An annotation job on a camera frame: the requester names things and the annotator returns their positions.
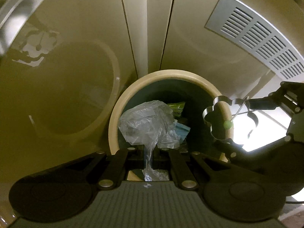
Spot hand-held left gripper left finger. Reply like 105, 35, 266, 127
62, 147, 146, 191

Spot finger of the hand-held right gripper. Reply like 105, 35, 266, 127
247, 81, 304, 115
214, 135, 293, 169

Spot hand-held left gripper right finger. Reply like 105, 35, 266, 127
153, 147, 234, 191

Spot light blue plastic wrapper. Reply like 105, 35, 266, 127
174, 122, 192, 143

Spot metal flower egg mould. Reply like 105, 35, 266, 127
202, 95, 260, 146

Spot clear plastic bag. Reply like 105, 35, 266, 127
118, 100, 181, 182

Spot beige round trash bin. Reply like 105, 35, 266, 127
108, 69, 234, 181

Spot green snack packet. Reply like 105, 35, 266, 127
167, 102, 186, 118

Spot grey cabinet vent grille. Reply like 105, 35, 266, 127
204, 0, 304, 82

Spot narrow beige cabinet door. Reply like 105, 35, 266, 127
118, 0, 177, 79

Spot silver metal bar handle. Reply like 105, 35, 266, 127
0, 0, 65, 58

